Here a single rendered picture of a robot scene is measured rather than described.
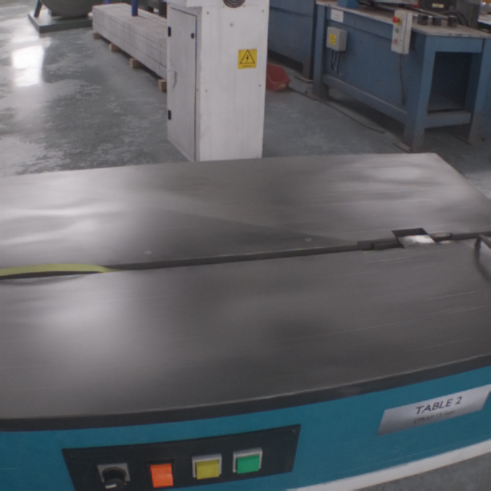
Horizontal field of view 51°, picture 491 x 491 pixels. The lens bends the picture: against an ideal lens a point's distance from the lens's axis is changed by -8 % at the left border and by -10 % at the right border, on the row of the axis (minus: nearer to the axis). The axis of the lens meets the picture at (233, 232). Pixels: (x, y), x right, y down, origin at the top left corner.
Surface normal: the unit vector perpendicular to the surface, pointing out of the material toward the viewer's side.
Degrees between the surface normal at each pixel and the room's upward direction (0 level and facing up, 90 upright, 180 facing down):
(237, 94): 90
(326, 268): 0
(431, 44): 90
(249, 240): 0
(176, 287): 0
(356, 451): 90
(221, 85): 90
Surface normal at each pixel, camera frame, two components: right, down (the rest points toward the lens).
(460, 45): 0.43, 0.47
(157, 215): 0.03, -0.86
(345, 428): 0.20, 0.50
